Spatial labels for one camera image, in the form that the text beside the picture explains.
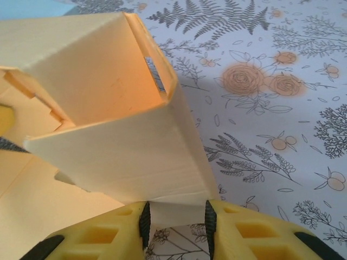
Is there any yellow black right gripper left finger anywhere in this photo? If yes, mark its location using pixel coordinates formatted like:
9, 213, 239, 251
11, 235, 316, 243
25, 201, 151, 260

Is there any light blue paper box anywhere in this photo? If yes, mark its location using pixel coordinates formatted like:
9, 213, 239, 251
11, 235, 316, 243
0, 0, 79, 21

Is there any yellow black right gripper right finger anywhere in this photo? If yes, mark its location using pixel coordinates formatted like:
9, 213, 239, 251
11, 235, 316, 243
204, 199, 345, 260

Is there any orange paper box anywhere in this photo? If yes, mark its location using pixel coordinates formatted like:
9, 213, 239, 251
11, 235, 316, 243
0, 10, 219, 260

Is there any floral table mat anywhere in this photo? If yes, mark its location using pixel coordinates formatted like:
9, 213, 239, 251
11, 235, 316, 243
65, 0, 347, 260

